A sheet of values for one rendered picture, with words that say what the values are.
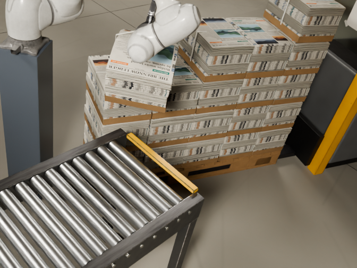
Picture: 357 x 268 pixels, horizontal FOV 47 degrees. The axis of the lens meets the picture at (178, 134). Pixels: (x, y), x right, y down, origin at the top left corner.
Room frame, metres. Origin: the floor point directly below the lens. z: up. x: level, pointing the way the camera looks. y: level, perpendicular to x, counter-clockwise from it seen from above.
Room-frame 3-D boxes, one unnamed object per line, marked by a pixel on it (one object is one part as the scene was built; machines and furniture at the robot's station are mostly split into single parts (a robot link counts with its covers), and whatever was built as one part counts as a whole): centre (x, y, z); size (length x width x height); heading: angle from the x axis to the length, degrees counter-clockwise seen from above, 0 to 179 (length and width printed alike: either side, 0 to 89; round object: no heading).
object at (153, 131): (2.21, 0.03, 0.42); 1.17 x 0.39 x 0.83; 123
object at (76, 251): (0.92, 0.37, 0.77); 0.47 x 0.05 x 0.05; 54
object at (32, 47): (1.71, 0.83, 1.03); 0.22 x 0.18 x 0.06; 1
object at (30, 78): (1.73, 0.83, 0.50); 0.20 x 0.20 x 1.00; 1
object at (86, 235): (0.97, 0.33, 0.77); 0.47 x 0.05 x 0.05; 54
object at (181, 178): (1.35, 0.05, 0.81); 0.43 x 0.03 x 0.02; 54
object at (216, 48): (2.29, -0.09, 0.95); 0.38 x 0.29 x 0.23; 33
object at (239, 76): (2.29, -0.09, 0.86); 0.38 x 0.29 x 0.04; 33
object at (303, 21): (2.61, -0.58, 0.65); 0.39 x 0.30 x 1.29; 33
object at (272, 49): (2.45, -0.33, 0.95); 0.38 x 0.29 x 0.23; 32
